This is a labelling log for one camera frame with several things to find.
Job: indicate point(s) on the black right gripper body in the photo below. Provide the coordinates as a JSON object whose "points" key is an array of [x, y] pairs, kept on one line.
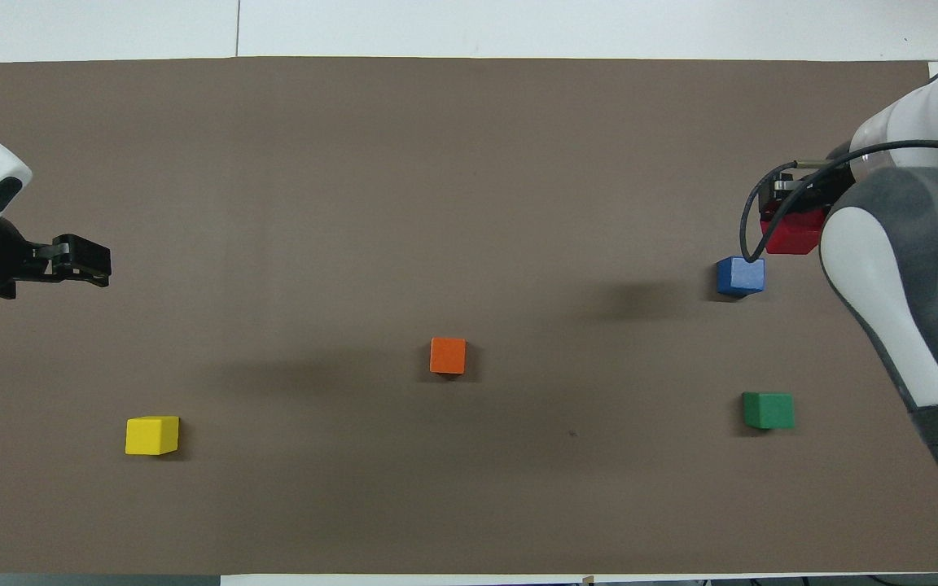
{"points": [[823, 194]]}

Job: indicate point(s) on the red wooden block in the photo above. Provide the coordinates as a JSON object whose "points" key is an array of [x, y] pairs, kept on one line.
{"points": [[795, 232]]}

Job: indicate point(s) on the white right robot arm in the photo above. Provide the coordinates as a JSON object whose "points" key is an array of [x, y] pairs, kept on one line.
{"points": [[909, 244]]}

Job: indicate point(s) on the blue wooden block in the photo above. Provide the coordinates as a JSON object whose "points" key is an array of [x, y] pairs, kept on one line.
{"points": [[740, 275]]}

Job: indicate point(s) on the yellow wooden block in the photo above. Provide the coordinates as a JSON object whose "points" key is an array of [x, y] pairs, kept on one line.
{"points": [[151, 435]]}

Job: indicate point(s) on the green wooden block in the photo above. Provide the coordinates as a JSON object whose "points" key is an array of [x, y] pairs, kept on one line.
{"points": [[769, 410]]}

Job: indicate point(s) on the orange wooden block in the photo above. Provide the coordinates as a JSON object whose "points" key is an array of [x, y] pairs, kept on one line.
{"points": [[448, 356]]}

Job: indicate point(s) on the brown table mat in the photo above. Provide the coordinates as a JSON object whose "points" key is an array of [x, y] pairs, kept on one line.
{"points": [[469, 203]]}

